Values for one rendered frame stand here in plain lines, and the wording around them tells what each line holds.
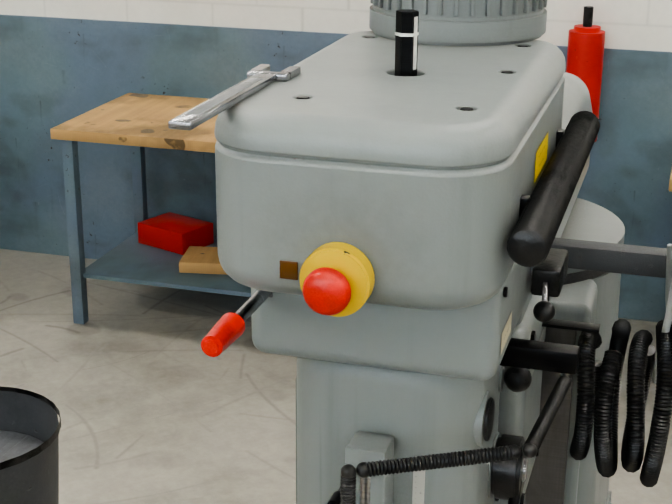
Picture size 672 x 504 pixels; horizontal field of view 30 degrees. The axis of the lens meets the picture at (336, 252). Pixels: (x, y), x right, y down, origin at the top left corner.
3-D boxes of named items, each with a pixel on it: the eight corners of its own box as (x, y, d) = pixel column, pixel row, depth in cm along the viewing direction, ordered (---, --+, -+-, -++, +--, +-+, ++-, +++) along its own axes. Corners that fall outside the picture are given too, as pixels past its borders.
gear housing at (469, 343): (498, 388, 114) (503, 286, 111) (246, 356, 121) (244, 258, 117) (546, 268, 144) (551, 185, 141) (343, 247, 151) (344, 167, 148)
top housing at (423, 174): (494, 326, 102) (504, 135, 97) (195, 291, 109) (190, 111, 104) (563, 176, 145) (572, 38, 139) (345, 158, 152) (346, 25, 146)
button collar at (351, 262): (368, 321, 103) (369, 252, 101) (298, 313, 104) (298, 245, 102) (374, 312, 105) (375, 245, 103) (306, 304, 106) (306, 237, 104)
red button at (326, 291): (346, 322, 100) (347, 275, 99) (299, 316, 101) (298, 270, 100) (357, 307, 103) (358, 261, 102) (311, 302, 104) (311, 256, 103)
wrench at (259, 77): (202, 132, 97) (202, 122, 97) (156, 128, 98) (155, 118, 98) (300, 74, 119) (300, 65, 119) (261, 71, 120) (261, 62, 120)
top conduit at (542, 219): (547, 270, 102) (549, 229, 101) (496, 265, 103) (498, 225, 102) (598, 141, 143) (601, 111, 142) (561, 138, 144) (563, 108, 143)
